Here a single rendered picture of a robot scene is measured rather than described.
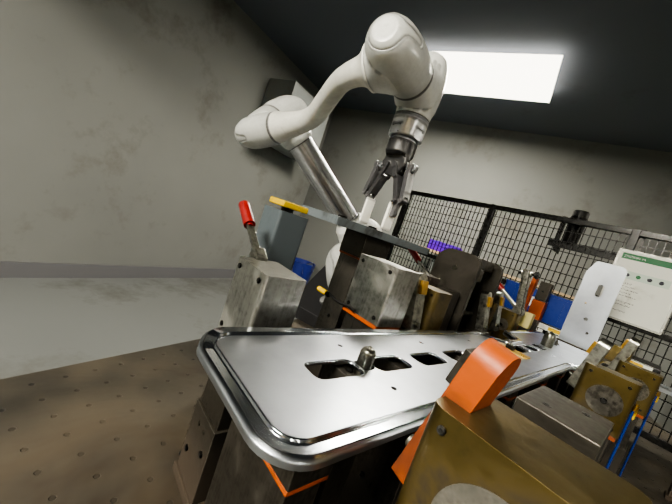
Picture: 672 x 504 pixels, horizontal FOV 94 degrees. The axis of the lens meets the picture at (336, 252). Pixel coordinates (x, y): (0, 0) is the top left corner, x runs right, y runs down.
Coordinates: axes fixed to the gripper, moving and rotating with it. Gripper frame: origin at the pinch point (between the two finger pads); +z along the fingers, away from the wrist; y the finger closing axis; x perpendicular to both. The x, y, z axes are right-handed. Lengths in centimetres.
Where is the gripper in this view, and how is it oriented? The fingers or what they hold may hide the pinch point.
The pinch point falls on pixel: (376, 216)
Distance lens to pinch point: 82.8
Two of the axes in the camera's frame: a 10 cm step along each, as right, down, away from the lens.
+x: 7.6, 2.0, 6.2
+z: -3.3, 9.4, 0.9
